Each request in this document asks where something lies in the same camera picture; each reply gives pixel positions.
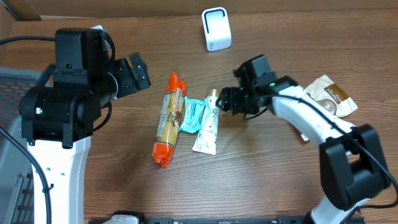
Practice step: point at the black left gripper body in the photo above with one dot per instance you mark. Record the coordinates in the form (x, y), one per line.
(124, 77)

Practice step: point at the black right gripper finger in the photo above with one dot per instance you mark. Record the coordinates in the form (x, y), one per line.
(225, 93)
(222, 103)

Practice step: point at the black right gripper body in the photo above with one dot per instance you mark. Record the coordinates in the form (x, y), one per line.
(245, 102)

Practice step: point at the teal snack wrapper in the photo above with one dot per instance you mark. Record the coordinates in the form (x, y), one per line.
(192, 115)

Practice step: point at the white tube gold cap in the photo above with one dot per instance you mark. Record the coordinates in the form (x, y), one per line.
(207, 136)

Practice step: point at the orange biscuit packet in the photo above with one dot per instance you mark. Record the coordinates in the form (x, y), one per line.
(170, 121)

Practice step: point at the brown Pantree snack pouch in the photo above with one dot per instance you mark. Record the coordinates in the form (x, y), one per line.
(331, 97)

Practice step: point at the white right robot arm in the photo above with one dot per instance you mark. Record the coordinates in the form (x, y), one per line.
(353, 168)

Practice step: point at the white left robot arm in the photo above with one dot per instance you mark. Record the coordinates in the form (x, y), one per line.
(59, 113)

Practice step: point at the white barcode scanner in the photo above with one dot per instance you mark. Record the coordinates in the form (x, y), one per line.
(216, 29)

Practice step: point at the grey plastic shopping basket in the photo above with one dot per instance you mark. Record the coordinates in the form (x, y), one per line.
(17, 184)

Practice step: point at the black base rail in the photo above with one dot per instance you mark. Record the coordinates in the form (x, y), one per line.
(125, 216)

